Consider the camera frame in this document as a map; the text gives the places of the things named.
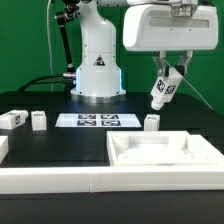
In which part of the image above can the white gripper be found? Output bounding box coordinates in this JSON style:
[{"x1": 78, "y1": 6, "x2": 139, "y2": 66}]
[{"x1": 123, "y1": 4, "x2": 218, "y2": 76}]

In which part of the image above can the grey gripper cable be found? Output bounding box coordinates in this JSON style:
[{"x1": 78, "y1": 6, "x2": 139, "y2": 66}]
[{"x1": 164, "y1": 59, "x2": 214, "y2": 111}]

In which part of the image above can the thin white cable left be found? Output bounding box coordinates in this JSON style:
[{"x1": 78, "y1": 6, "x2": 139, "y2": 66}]
[{"x1": 46, "y1": 0, "x2": 55, "y2": 92}]

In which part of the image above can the white sheet with markers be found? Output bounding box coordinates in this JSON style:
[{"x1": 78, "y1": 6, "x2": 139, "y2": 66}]
[{"x1": 55, "y1": 113, "x2": 141, "y2": 128}]

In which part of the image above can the black cable bundle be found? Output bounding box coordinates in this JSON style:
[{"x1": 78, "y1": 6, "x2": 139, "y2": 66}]
[{"x1": 18, "y1": 73, "x2": 76, "y2": 93}]

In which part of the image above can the white square table top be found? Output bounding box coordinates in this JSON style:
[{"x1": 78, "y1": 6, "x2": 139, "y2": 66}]
[{"x1": 107, "y1": 131, "x2": 224, "y2": 166}]

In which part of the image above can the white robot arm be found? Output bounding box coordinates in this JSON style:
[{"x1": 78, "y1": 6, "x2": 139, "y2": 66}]
[{"x1": 71, "y1": 0, "x2": 218, "y2": 110}]

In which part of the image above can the white U-shaped obstacle fence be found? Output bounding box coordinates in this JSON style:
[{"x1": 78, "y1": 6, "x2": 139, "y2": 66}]
[{"x1": 0, "y1": 134, "x2": 224, "y2": 195}]

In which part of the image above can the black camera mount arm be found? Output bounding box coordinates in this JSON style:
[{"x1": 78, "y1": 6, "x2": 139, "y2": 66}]
[{"x1": 54, "y1": 0, "x2": 81, "y2": 80}]

